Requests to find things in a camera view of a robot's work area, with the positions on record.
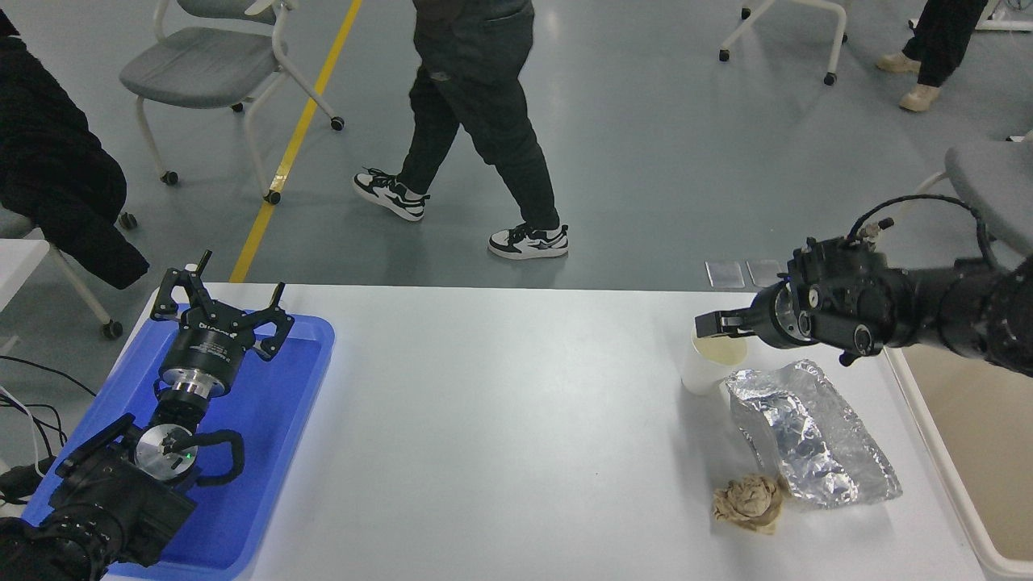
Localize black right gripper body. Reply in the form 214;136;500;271
755;280;800;348

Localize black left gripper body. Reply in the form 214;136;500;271
160;307;255;387

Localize white paper cup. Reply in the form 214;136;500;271
680;327;750;396

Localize blue plastic tray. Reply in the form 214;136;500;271
20;303;336;580

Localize white-legged chair with castors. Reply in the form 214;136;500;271
0;206;140;340

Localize crumpled silver foil tray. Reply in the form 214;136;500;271
725;359;903;509

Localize crumpled tan paper ball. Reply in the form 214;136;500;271
711;473;790;536

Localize small white table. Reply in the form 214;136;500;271
0;238;51;316

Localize person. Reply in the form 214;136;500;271
353;0;570;261
876;0;989;112
0;8;151;290

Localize large pale bin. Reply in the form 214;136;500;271
884;343;1033;580

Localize white desk base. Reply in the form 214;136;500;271
972;0;1033;33

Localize black and white cables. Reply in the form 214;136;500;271
0;355;98;505

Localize white chair frame with castors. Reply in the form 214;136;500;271
719;0;848;87

